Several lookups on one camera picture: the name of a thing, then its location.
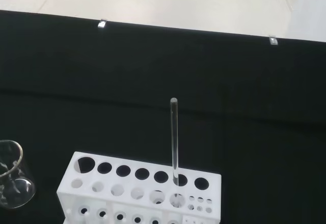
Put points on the white test tube rack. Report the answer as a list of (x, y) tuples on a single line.
[(127, 203)]

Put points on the black bench cloth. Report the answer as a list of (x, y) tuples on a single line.
[(254, 132)]

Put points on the clear glass beaker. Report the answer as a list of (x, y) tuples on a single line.
[(15, 183)]

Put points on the pale white board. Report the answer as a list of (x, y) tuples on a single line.
[(310, 10)]

